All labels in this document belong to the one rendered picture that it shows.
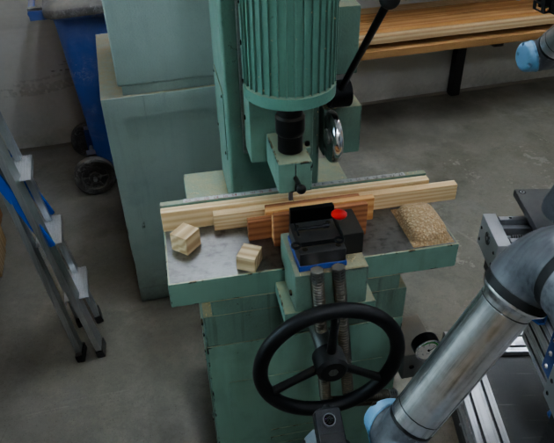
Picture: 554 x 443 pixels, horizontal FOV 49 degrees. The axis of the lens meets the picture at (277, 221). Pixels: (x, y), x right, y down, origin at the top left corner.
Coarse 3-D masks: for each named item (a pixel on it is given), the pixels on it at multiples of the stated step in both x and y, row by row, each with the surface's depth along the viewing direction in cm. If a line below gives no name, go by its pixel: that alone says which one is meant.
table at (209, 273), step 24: (384, 216) 134; (168, 240) 129; (216, 240) 129; (240, 240) 128; (264, 240) 128; (384, 240) 127; (408, 240) 127; (168, 264) 123; (192, 264) 122; (216, 264) 122; (264, 264) 122; (384, 264) 125; (408, 264) 127; (432, 264) 128; (168, 288) 118; (192, 288) 119; (216, 288) 120; (240, 288) 121; (264, 288) 123; (288, 312) 115
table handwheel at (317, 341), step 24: (312, 312) 104; (336, 312) 104; (360, 312) 105; (384, 312) 108; (288, 336) 105; (312, 336) 117; (336, 336) 108; (264, 360) 107; (312, 360) 113; (336, 360) 110; (264, 384) 111; (288, 384) 113; (384, 384) 118; (288, 408) 116; (312, 408) 118
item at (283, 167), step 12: (276, 144) 127; (276, 156) 123; (288, 156) 123; (300, 156) 123; (276, 168) 123; (288, 168) 121; (300, 168) 121; (276, 180) 125; (288, 180) 123; (300, 180) 123
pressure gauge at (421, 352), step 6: (420, 336) 134; (426, 336) 134; (432, 336) 134; (414, 342) 134; (420, 342) 133; (426, 342) 132; (432, 342) 133; (438, 342) 133; (414, 348) 134; (420, 348) 133; (426, 348) 134; (432, 348) 134; (420, 354) 135; (426, 354) 135
